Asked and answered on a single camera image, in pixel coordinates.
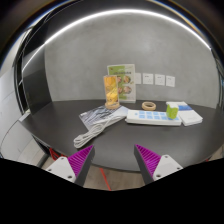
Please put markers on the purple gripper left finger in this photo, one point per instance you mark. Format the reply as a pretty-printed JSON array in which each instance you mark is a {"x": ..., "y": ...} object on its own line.
[{"x": 75, "y": 167}]

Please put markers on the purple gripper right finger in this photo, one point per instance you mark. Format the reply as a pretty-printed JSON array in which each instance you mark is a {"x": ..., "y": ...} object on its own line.
[{"x": 154, "y": 166}]

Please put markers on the green charger plug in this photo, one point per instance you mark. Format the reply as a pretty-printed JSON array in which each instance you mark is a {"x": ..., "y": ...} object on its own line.
[{"x": 172, "y": 110}]

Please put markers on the white power strip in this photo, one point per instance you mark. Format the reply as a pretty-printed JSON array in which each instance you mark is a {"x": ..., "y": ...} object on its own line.
[{"x": 151, "y": 118}]

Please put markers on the grey magazine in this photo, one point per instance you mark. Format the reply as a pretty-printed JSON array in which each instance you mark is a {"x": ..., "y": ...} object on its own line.
[{"x": 102, "y": 115}]

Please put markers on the tape roll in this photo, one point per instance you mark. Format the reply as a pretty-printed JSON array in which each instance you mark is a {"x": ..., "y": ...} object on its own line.
[{"x": 148, "y": 106}]

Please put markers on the blue white booklet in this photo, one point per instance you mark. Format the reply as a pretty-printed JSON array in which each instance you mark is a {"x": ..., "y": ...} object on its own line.
[{"x": 181, "y": 105}]

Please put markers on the green standing poster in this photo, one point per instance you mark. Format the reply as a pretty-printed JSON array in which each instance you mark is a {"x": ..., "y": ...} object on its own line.
[{"x": 125, "y": 74}]

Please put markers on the white wall socket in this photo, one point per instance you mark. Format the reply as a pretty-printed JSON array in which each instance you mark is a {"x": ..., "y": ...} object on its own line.
[
  {"x": 170, "y": 81},
  {"x": 148, "y": 78},
  {"x": 159, "y": 79}
]

